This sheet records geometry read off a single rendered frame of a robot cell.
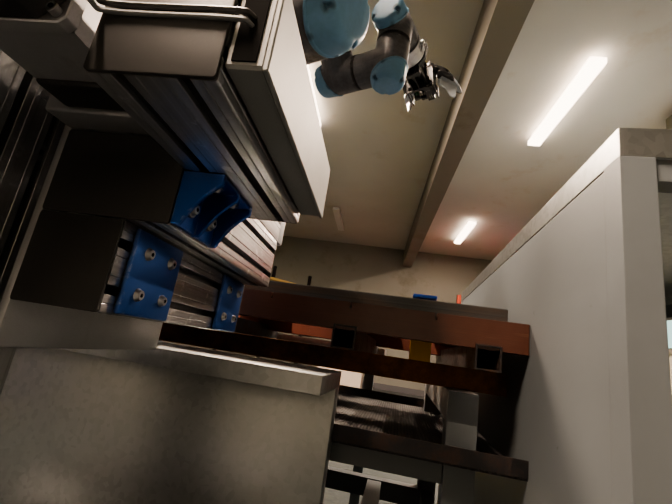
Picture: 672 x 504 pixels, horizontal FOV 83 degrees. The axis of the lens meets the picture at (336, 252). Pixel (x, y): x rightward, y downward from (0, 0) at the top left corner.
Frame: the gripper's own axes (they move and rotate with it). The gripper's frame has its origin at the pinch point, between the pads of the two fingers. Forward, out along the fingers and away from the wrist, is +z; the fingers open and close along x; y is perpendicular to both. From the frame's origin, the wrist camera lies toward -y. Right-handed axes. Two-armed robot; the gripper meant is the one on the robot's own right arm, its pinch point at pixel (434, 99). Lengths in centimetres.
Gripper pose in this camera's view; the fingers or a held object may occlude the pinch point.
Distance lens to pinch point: 121.6
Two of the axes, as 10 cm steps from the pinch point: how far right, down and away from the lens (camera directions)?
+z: 5.1, 2.9, 8.1
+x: 8.6, -1.3, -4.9
